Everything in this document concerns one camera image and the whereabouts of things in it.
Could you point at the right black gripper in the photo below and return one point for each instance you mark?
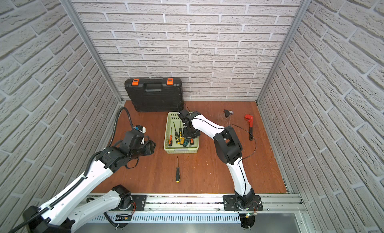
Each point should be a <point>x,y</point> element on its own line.
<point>188,136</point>

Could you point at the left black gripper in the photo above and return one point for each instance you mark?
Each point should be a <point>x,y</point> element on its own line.
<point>152,144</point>

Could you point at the green black screwdriver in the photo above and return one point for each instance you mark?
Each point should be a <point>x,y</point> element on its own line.
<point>186,142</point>

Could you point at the black yellow striped screwdriver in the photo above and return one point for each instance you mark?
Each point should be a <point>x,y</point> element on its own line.
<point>177,135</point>

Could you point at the orange black screwdriver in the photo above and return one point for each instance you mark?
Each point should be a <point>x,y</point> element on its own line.
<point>170,141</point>

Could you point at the black yellow small screwdriver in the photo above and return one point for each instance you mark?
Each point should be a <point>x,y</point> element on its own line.
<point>180,131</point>

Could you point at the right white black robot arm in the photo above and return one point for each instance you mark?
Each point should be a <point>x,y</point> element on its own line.
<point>228,148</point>

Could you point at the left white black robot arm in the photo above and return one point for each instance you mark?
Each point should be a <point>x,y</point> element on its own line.
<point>62,214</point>

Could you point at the light green plastic bin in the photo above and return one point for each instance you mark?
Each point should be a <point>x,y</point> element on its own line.
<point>175,148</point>

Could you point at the black yellow-tip screwdriver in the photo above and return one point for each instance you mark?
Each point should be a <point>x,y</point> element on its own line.
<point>178,176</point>

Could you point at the small black metal part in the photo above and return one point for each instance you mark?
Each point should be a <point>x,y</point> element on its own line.
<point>228,113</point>

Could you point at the black plastic tool case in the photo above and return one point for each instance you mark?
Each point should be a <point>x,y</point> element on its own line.
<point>155,94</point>

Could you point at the red pipe wrench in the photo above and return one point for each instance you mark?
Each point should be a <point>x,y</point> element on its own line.
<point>249,118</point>

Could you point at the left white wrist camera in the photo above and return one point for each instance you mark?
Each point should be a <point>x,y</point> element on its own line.
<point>140,128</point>

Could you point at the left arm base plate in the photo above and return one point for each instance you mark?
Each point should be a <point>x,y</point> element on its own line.
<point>138,201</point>

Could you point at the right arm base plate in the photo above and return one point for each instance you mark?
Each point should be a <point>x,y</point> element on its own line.
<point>232,203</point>

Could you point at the aluminium front rail frame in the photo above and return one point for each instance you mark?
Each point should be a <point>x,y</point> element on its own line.
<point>207,208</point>

